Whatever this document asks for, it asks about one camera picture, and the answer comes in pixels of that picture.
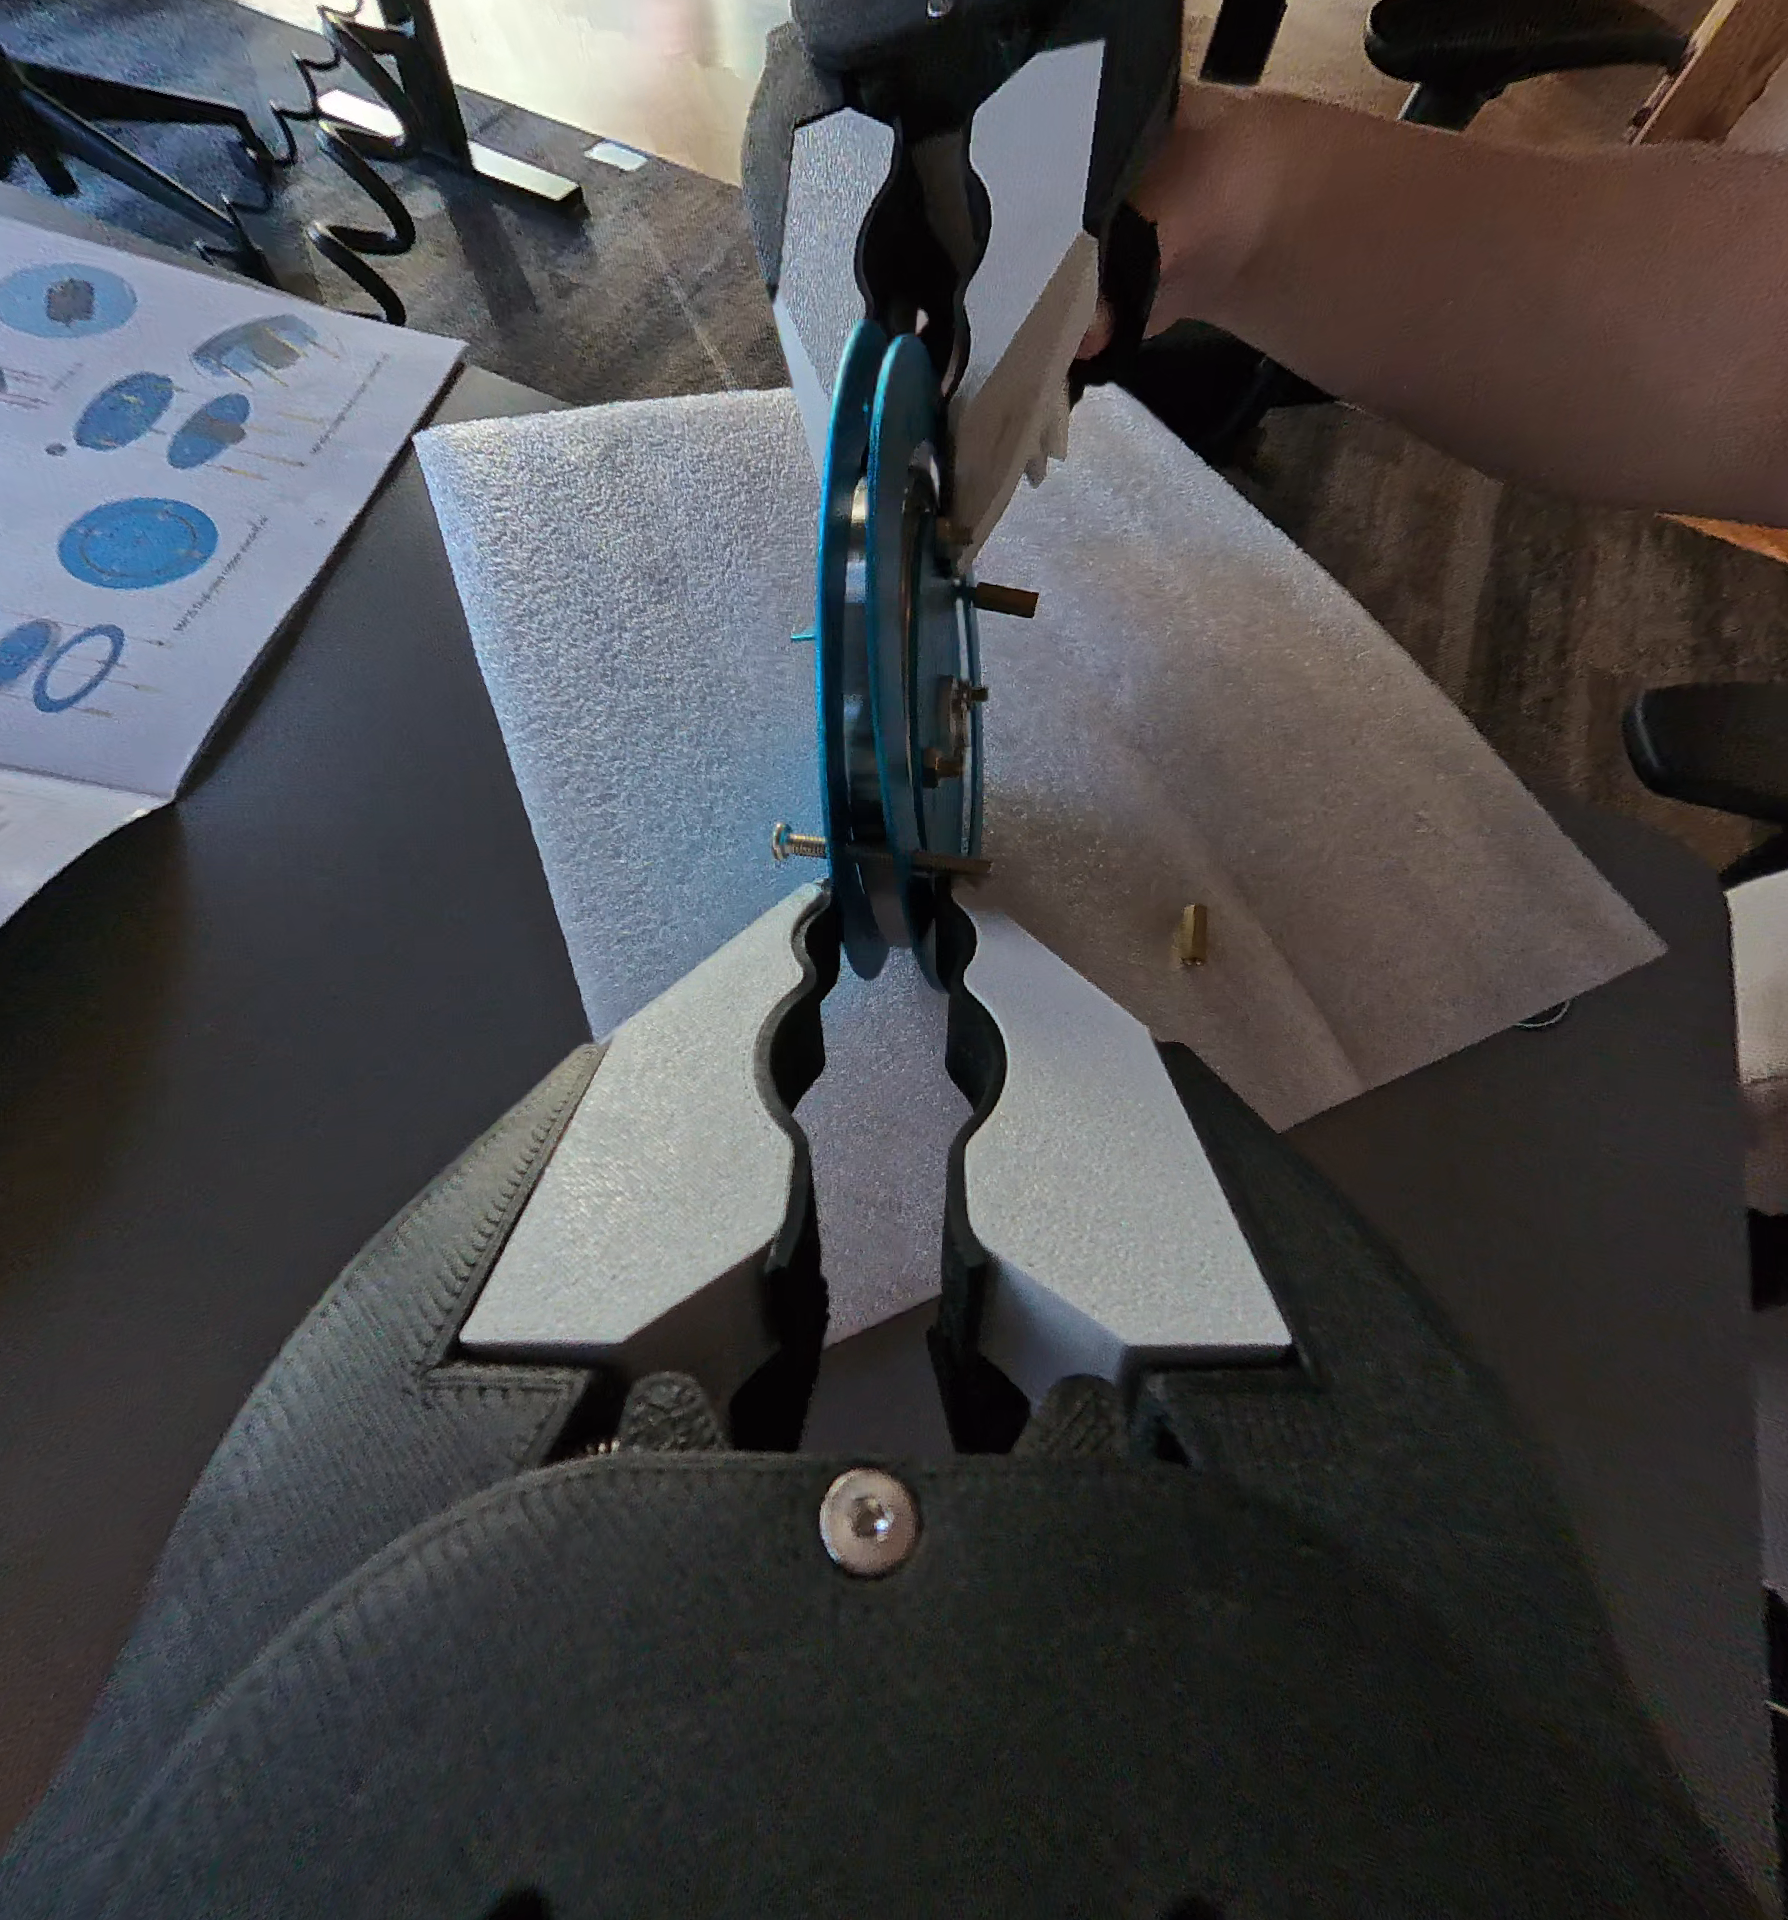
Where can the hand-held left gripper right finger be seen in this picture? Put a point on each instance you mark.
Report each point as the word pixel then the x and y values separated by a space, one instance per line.
pixel 1118 1199

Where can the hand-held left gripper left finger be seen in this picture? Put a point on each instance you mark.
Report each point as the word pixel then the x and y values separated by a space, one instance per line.
pixel 639 1199

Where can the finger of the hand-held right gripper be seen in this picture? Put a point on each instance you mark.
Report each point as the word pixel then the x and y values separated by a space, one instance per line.
pixel 827 226
pixel 1037 181

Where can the blue metal turntable assembly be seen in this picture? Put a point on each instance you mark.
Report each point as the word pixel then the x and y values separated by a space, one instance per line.
pixel 908 451

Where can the brass standoff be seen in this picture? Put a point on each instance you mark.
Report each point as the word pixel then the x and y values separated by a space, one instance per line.
pixel 1007 603
pixel 1190 937

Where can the long metal screw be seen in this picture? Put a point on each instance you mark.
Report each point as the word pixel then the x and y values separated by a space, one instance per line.
pixel 797 845

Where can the person's right forearm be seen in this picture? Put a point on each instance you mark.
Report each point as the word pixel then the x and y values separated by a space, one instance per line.
pixel 1585 299

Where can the round black desk grommet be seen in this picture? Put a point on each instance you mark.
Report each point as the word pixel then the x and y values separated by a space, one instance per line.
pixel 1541 1013

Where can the person's right hand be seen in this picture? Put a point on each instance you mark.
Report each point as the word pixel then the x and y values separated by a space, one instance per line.
pixel 1215 212

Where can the white floor plate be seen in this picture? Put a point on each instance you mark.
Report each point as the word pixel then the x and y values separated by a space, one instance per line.
pixel 621 155

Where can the white foam sheet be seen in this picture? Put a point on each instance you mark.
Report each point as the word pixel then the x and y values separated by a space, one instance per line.
pixel 653 674

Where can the open instruction booklet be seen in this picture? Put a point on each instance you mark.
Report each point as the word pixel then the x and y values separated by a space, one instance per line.
pixel 158 719

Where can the black chair armrest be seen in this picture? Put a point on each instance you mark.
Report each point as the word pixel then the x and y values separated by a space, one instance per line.
pixel 1734 750

